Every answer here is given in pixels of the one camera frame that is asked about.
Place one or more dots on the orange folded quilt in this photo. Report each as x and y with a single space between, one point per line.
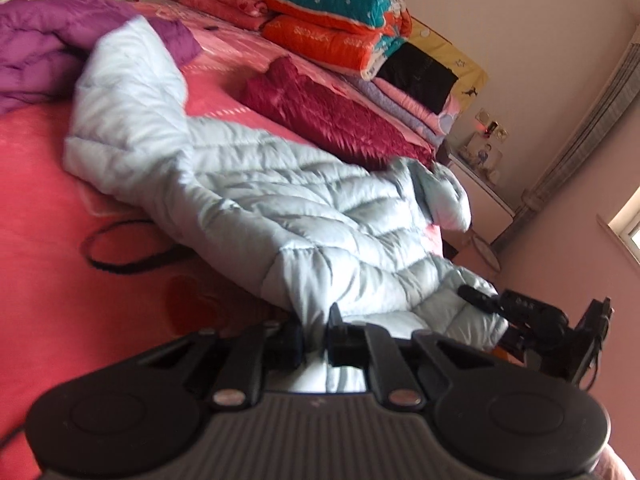
320 45

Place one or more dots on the bed with pink sheet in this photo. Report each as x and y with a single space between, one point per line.
50 185

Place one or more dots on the white nightstand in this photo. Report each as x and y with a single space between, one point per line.
480 200

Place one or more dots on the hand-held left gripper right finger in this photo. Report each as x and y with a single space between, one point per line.
345 345

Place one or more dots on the black folded cloth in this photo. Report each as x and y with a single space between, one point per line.
420 77

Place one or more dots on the plain pink folded blanket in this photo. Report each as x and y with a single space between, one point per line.
210 7

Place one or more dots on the purple down jacket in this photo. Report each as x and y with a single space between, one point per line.
40 35

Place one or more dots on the teal dotted quilt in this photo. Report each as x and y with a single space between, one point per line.
325 2

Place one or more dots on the grey curtain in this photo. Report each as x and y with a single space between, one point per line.
590 125

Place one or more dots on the lavender and pink blanket stack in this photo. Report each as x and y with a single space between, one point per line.
395 102

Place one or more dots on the wall socket with red light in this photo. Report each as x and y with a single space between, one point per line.
490 125

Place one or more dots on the window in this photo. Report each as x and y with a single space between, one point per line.
627 220

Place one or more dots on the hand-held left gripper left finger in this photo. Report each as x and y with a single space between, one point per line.
290 345

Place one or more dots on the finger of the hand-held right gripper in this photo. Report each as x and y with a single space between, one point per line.
475 296

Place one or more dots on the light blue down jacket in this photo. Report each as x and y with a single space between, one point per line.
300 210

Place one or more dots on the maroon down jacket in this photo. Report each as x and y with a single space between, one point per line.
325 110

